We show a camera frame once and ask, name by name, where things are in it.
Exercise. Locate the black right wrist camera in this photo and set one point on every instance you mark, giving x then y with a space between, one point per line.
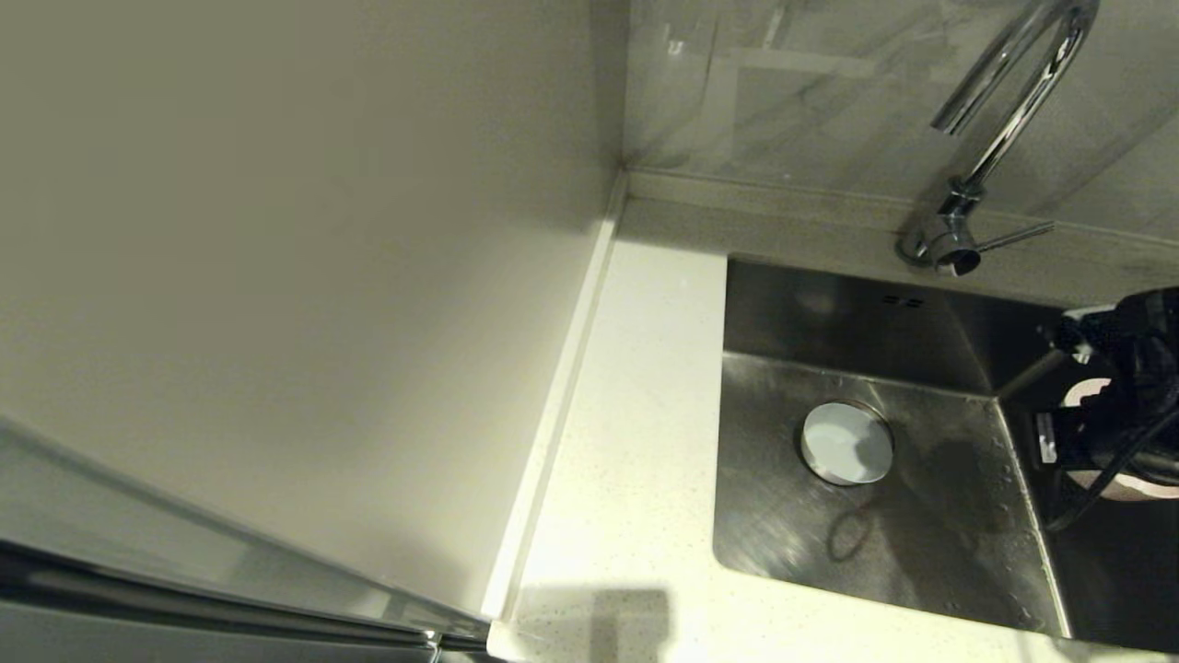
1047 437

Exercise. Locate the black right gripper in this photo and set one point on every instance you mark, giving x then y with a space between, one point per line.
1147 368

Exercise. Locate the stainless steel sink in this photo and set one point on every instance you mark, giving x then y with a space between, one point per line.
811 543

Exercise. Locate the chrome gooseneck faucet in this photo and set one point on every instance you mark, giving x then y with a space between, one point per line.
1013 120

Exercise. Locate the pink bowl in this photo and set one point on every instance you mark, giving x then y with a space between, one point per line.
1133 488

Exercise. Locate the round metal drain strainer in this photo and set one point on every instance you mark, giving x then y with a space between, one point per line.
880 410

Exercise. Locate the light blue bowl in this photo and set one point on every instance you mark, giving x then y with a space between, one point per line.
847 447

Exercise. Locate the stainless steel appliance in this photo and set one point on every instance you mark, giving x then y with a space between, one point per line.
138 571

